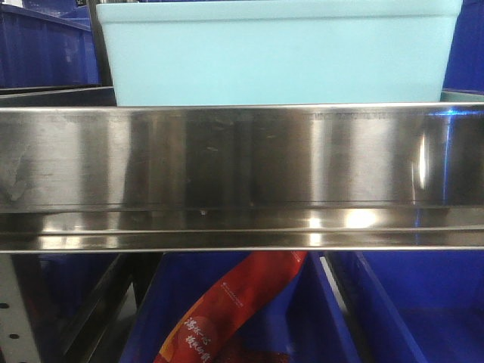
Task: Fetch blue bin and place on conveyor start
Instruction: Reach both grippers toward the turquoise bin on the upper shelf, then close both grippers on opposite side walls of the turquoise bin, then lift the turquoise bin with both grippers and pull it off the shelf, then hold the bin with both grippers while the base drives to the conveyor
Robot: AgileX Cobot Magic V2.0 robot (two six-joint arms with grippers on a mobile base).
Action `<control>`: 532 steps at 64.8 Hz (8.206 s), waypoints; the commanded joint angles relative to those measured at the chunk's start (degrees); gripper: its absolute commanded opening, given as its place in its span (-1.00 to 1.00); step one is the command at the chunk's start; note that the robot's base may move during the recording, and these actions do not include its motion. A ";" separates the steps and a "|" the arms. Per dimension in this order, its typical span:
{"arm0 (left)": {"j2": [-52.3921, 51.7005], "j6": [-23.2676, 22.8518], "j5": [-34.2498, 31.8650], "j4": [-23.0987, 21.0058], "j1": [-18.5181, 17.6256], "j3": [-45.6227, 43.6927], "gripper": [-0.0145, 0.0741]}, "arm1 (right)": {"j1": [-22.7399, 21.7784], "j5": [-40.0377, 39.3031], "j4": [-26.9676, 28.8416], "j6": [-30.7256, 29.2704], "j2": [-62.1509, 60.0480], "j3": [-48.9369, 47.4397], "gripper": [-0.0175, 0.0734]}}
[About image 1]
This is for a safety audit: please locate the light blue plastic bin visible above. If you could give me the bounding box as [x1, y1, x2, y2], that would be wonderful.
[97, 1, 462, 106]

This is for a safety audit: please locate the dark blue storage bin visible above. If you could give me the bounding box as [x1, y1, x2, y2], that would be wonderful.
[120, 252, 360, 362]

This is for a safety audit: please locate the dark blue right bin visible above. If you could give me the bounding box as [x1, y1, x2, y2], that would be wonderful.
[329, 250, 483, 362]

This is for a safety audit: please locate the dark blue upper-left bin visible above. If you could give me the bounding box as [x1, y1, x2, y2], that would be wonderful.
[1, 1, 100, 88]

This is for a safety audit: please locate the red snack package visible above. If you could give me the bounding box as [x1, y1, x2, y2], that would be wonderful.
[154, 251, 307, 362]

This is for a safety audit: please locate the perforated grey shelf upright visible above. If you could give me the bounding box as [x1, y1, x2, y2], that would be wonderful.
[1, 254, 39, 362]

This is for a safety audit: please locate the stainless steel shelf rail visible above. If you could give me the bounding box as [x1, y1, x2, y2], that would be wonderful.
[1, 103, 483, 253]

